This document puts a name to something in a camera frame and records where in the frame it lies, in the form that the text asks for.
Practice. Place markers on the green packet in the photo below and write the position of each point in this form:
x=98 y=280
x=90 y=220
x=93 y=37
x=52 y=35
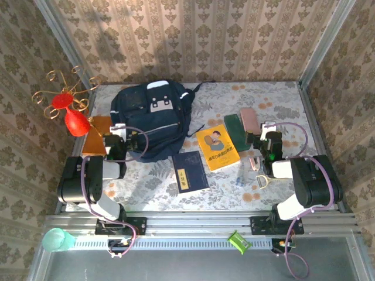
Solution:
x=239 y=242

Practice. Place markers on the navy blue backpack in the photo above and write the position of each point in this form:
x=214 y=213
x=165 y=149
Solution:
x=152 y=128

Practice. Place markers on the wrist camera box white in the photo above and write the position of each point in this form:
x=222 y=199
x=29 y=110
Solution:
x=268 y=126
x=118 y=128

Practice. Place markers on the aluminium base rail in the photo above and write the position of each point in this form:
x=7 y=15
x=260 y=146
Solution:
x=199 y=222

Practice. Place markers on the red plastic goblet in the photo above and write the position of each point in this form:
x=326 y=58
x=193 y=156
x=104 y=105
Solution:
x=76 y=124

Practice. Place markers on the teal green cup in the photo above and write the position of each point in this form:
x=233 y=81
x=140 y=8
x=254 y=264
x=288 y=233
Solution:
x=55 y=240

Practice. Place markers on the pink pencil case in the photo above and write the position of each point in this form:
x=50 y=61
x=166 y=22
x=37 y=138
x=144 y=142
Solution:
x=249 y=118

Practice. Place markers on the aluminium frame post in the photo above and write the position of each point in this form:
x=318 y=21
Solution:
x=66 y=44
x=326 y=44

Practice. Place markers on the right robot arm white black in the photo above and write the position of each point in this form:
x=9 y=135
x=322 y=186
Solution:
x=316 y=181

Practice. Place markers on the cream Y-shaped peeler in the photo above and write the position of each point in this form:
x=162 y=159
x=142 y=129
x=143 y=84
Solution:
x=265 y=183

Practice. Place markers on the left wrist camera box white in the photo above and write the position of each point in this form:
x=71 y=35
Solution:
x=118 y=128

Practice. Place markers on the yellow book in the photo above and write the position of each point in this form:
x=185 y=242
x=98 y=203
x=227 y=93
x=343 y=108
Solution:
x=216 y=149

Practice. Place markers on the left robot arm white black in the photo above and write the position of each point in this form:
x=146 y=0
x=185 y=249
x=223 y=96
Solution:
x=93 y=187

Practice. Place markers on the navy blue book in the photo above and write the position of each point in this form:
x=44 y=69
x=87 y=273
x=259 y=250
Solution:
x=190 y=172

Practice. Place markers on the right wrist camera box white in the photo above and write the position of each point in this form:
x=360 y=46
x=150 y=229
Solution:
x=268 y=126

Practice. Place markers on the orange wooden board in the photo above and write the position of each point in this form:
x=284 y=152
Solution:
x=93 y=146

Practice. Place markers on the green pencil case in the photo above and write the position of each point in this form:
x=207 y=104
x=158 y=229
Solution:
x=234 y=131

